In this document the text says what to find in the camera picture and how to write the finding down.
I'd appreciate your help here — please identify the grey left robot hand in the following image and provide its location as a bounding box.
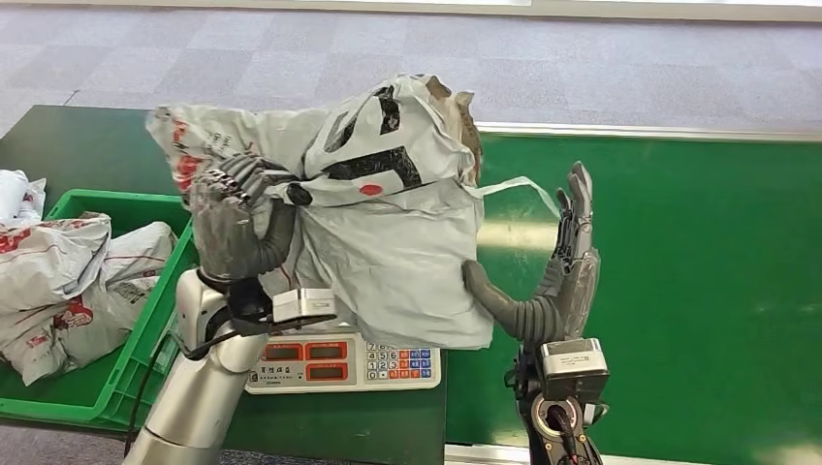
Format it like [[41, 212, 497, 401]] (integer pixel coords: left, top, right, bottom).
[[189, 152, 314, 285]]

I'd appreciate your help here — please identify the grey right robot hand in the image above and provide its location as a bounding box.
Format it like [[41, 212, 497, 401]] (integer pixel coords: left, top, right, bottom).
[[461, 160, 602, 349]]

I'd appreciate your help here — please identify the grey plastic mailer package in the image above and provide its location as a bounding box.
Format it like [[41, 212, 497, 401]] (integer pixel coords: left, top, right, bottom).
[[145, 73, 561, 352]]

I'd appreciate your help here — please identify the large grey mailer package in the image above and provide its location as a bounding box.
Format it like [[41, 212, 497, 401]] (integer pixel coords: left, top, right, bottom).
[[0, 220, 179, 388]]

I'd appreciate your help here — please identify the green plastic basket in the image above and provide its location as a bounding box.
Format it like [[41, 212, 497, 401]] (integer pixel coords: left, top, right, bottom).
[[0, 188, 201, 433]]

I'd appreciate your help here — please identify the grey package red print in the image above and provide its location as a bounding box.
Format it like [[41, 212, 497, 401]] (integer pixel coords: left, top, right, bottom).
[[0, 212, 114, 316]]

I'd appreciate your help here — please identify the small white plastic package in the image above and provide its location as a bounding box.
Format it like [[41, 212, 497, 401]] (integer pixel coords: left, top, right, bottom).
[[0, 169, 48, 228]]

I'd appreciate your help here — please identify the green conveyor belt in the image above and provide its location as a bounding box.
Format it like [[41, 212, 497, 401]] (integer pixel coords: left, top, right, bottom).
[[443, 121, 822, 465]]

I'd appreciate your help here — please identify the white electronic scale steel tray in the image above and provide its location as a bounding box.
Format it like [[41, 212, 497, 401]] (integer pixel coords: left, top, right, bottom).
[[244, 319, 443, 395]]

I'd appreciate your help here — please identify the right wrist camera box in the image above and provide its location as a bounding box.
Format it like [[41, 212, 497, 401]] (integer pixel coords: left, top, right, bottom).
[[538, 337, 611, 403]]

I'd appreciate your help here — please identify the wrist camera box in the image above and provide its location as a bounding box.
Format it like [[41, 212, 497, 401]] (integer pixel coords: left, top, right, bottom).
[[271, 288, 339, 324], [538, 337, 611, 403]]

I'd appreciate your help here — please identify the black cable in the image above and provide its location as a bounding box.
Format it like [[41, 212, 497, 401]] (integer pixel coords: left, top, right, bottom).
[[123, 336, 173, 459], [182, 313, 339, 362]]

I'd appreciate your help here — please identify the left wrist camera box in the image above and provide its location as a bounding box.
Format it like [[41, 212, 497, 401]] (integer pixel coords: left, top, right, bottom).
[[271, 288, 339, 324]]

